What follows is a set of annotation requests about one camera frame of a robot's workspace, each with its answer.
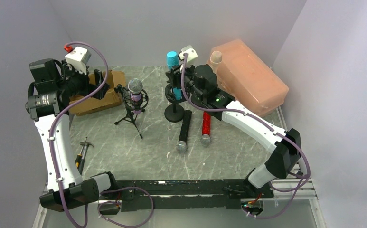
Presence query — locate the blue microphone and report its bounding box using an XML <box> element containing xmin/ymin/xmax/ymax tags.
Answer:
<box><xmin>166</xmin><ymin>51</ymin><xmax>184</xmax><ymax>101</ymax></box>

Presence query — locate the brown cardboard box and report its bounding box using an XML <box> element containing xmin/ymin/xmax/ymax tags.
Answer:
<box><xmin>68</xmin><ymin>70</ymin><xmax>127</xmax><ymax>117</ymax></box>

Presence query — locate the black round-base shock-mount stand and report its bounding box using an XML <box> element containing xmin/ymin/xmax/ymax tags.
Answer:
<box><xmin>164</xmin><ymin>84</ymin><xmax>186</xmax><ymax>123</ymax></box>

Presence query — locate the purple glitter microphone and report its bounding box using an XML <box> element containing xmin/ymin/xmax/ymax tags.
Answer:
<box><xmin>127</xmin><ymin>78</ymin><xmax>143</xmax><ymax>114</ymax></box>

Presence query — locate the pink peach microphone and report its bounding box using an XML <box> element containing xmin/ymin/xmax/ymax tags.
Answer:
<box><xmin>209</xmin><ymin>51</ymin><xmax>222</xmax><ymax>74</ymax></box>

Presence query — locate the black tripod shock-mount stand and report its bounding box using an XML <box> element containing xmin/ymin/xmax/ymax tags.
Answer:
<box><xmin>114</xmin><ymin>84</ymin><xmax>149</xmax><ymax>139</ymax></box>

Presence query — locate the black glitter microphone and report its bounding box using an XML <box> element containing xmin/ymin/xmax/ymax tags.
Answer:
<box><xmin>176</xmin><ymin>110</ymin><xmax>192</xmax><ymax>153</ymax></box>

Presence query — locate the red glitter microphone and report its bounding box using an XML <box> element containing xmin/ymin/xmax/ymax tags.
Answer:
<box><xmin>200</xmin><ymin>112</ymin><xmax>211</xmax><ymax>147</ymax></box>

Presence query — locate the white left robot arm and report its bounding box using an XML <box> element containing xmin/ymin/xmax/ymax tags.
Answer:
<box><xmin>26</xmin><ymin>58</ymin><xmax>117</xmax><ymax>212</ymax></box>

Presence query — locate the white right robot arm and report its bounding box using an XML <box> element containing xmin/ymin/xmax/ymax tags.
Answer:
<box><xmin>165</xmin><ymin>65</ymin><xmax>301</xmax><ymax>190</ymax></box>

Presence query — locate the orange translucent plastic bin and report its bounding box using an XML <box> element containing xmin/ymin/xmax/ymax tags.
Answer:
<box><xmin>210</xmin><ymin>39</ymin><xmax>289</xmax><ymax>117</ymax></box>

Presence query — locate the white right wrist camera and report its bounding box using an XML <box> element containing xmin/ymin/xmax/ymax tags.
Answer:
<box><xmin>178</xmin><ymin>45</ymin><xmax>198</xmax><ymax>66</ymax></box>

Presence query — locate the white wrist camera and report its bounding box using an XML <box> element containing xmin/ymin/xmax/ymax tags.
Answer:
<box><xmin>178</xmin><ymin>45</ymin><xmax>198</xmax><ymax>66</ymax></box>
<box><xmin>64</xmin><ymin>44</ymin><xmax>91</xmax><ymax>75</ymax></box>

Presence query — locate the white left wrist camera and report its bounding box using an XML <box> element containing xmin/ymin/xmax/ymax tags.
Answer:
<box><xmin>64</xmin><ymin>44</ymin><xmax>91</xmax><ymax>75</ymax></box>

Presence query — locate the yellow-handled screwdriver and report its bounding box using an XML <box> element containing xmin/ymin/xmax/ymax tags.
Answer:
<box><xmin>75</xmin><ymin>145</ymin><xmax>88</xmax><ymax>174</ymax></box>

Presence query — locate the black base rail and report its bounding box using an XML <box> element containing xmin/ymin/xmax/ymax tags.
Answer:
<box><xmin>99</xmin><ymin>179</ymin><xmax>274</xmax><ymax>212</ymax></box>

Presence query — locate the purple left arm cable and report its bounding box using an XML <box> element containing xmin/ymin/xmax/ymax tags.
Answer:
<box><xmin>48</xmin><ymin>41</ymin><xmax>154</xmax><ymax>228</ymax></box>

